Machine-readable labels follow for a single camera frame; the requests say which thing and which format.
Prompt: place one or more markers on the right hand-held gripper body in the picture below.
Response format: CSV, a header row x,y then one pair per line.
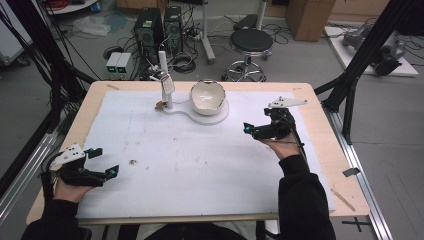
x,y
278,130

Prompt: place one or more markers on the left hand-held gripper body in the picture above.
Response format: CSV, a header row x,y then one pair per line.
x,y
75,175

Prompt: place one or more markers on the person's left hand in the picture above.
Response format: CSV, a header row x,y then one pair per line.
x,y
70,192

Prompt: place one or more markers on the person's right hand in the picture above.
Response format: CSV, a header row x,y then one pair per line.
x,y
283,148

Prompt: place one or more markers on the white ceramic bowl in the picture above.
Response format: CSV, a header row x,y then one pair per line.
x,y
206,96

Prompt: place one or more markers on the white foam table mat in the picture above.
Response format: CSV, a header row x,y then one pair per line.
x,y
200,166

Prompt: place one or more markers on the black round stool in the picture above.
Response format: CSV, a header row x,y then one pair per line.
x,y
251,41

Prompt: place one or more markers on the grey tape piece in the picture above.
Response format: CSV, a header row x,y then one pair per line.
x,y
351,172

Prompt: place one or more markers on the white floor board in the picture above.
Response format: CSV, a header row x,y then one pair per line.
x,y
340,53

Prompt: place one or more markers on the grey power supply unit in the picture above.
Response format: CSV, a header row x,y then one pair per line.
x,y
111,63
124,63

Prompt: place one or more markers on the thin wooden stick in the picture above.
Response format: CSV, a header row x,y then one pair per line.
x,y
343,200

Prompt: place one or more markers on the grey metal desk leg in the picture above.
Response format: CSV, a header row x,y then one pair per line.
x,y
207,40

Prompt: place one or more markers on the person's dark lap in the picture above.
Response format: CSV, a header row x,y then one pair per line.
x,y
186,233

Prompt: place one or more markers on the brown cardboard box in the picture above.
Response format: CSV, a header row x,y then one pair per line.
x,y
310,18

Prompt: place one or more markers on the black tape cross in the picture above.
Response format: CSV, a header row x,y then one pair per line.
x,y
357,224

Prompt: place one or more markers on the black computer tower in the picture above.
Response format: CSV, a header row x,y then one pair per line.
x,y
173,28
148,30

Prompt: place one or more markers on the clear plastic bag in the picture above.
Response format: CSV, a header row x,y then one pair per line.
x,y
91,26

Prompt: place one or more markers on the grey machine with black parts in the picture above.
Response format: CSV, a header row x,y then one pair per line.
x,y
386,56

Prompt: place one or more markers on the white round table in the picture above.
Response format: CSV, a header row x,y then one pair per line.
x,y
73,6

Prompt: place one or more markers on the aluminium frame rail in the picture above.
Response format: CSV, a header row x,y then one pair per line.
x,y
23,180
363,186

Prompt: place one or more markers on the black metal frame post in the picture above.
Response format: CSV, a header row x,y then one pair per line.
x,y
40,43
363,56

